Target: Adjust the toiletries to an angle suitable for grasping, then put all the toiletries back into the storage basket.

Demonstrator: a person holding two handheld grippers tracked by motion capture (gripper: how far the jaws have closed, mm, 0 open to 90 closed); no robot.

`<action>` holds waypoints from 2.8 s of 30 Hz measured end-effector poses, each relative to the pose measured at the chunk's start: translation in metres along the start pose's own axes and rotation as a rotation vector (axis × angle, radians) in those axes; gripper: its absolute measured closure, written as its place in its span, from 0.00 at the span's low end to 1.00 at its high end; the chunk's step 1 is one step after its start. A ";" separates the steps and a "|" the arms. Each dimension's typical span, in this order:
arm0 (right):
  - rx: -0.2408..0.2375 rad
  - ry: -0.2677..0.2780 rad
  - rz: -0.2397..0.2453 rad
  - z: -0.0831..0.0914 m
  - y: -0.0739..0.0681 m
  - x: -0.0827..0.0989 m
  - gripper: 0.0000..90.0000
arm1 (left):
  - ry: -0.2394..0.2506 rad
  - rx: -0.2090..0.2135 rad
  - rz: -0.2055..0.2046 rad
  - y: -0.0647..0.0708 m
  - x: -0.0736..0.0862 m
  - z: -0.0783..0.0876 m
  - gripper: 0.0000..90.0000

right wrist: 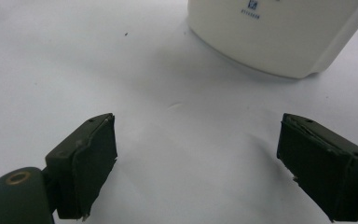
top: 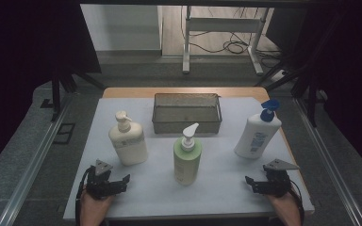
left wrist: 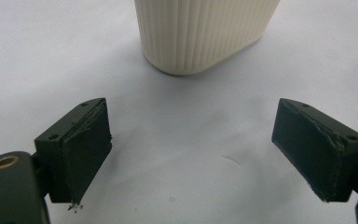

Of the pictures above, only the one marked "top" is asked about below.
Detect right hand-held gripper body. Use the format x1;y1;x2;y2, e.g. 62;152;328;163
255;158;301;199

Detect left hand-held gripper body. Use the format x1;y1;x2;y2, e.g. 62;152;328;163
85;158;124;201

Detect cream ribbed pump bottle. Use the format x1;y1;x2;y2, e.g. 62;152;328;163
107;110;149;167

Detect white bottle with blue pump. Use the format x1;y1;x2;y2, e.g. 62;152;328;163
233;99;283;160

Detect grey wire mesh basket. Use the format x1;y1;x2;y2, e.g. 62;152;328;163
151;92;223;135

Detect person's left hand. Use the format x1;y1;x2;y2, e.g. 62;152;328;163
80;191;116;226

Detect person's right hand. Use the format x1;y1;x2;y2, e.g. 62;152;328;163
265;191;302;226

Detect white table mat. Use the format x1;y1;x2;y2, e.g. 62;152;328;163
63;96;315;220

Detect green pump bottle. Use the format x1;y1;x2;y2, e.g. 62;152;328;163
173;122;203;186

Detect black metal stand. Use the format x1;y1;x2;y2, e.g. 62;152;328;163
254;57;320;128
40;67;108;122

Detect dark curtain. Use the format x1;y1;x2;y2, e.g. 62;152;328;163
0;0;102;178
265;0;362;178

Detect left hand-held gripper black cable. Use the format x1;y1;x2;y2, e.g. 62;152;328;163
74;167;92;226

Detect aluminium rail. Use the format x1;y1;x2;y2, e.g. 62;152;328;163
0;93;74;226
293;97;362;226

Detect black floor cables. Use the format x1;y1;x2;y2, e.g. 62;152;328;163
188;6;285;69

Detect white metal desk frame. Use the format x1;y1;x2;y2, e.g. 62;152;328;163
182;5;270;76

